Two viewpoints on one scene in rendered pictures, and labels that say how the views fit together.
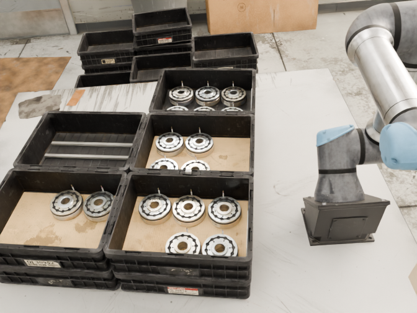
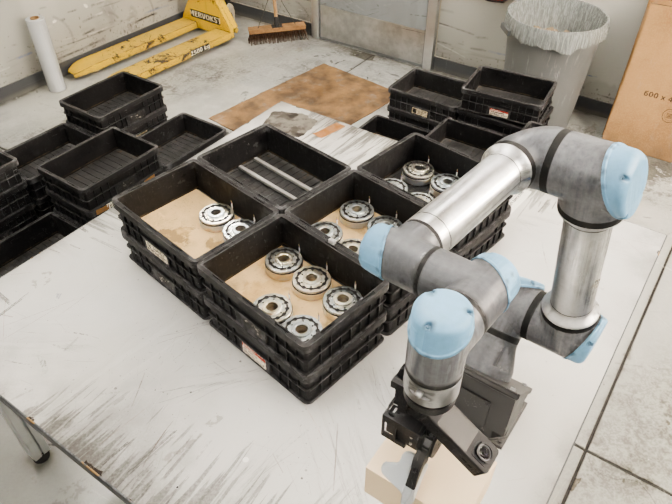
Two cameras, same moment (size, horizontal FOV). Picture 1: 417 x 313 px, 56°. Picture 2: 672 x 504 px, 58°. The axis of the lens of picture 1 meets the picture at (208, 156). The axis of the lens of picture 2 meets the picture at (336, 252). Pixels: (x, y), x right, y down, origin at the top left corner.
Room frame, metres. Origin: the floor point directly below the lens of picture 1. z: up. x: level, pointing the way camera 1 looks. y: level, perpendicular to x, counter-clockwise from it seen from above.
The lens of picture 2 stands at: (-0.15, -0.63, 1.97)
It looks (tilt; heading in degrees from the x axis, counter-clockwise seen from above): 41 degrees down; 35
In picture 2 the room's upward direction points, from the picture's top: straight up
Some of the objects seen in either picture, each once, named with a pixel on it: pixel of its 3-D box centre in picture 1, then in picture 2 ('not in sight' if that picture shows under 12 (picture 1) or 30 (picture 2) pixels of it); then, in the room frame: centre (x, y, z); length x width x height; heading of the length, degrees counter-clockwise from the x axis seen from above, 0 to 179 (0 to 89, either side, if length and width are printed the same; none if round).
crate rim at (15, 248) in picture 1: (52, 208); (194, 208); (0.75, 0.48, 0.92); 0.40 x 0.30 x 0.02; 81
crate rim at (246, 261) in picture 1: (183, 213); (292, 275); (0.69, 0.08, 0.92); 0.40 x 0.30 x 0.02; 81
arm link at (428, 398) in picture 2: not in sight; (431, 379); (0.32, -0.46, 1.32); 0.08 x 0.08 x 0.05
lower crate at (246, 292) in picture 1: (188, 243); (294, 318); (0.69, 0.08, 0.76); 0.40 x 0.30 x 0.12; 81
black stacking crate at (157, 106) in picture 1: (205, 101); (434, 190); (1.29, -0.01, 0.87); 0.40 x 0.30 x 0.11; 81
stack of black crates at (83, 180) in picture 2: not in sight; (111, 199); (1.06, 1.40, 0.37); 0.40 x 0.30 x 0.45; 0
